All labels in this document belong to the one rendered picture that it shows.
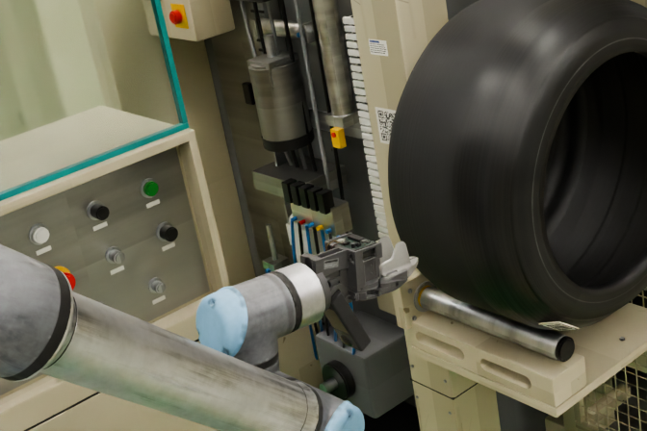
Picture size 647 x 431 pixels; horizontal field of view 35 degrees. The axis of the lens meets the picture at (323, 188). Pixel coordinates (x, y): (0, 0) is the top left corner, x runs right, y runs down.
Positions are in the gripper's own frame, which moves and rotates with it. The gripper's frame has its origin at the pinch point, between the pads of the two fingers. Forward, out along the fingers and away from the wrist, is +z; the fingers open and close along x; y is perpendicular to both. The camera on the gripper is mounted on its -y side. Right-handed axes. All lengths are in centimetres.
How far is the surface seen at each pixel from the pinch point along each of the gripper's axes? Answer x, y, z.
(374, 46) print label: 36, 27, 26
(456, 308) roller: 14.9, -20.0, 24.6
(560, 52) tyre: -10.3, 30.4, 23.8
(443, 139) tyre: 1.5, 18.0, 9.7
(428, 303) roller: 22.1, -21.0, 24.2
